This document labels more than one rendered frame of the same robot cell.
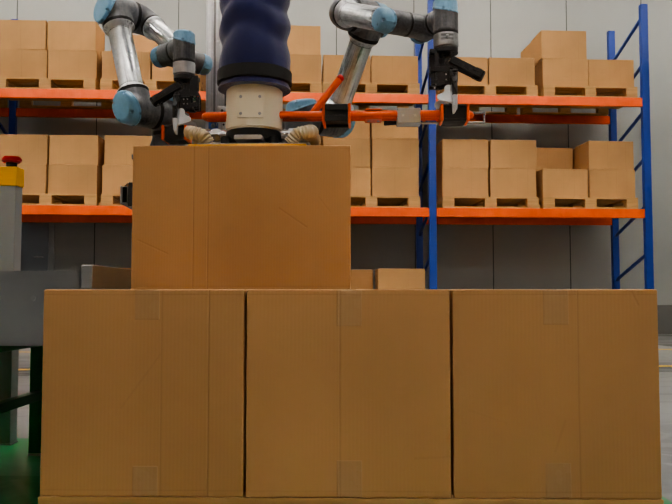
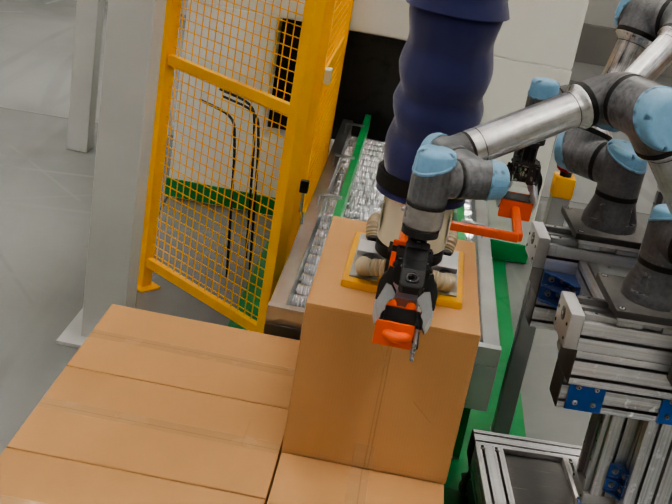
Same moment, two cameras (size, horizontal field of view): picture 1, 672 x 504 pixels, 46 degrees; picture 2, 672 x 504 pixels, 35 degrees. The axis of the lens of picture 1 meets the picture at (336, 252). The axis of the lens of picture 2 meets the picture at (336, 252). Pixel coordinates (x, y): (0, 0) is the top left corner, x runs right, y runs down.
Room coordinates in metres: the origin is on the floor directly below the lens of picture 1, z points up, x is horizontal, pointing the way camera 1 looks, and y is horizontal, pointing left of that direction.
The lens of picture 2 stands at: (2.21, -2.22, 1.94)
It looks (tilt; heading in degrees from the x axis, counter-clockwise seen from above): 22 degrees down; 91
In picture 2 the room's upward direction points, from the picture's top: 10 degrees clockwise
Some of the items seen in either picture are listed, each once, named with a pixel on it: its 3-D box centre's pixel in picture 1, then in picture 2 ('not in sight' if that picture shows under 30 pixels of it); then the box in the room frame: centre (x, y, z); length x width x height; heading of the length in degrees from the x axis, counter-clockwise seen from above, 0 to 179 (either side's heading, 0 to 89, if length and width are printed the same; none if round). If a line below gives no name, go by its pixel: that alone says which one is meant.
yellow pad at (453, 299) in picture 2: not in sight; (444, 270); (2.44, 0.24, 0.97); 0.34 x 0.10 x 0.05; 88
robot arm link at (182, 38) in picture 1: (183, 47); (542, 100); (2.62, 0.52, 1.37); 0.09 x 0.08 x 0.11; 48
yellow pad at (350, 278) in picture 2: (249, 145); (369, 255); (2.25, 0.25, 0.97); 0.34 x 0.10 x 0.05; 88
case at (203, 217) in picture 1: (250, 224); (385, 339); (2.33, 0.26, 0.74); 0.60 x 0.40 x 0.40; 89
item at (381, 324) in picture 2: (453, 114); (394, 325); (2.31, -0.35, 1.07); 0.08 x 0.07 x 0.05; 88
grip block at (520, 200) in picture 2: (176, 134); (514, 205); (2.62, 0.54, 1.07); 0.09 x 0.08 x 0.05; 178
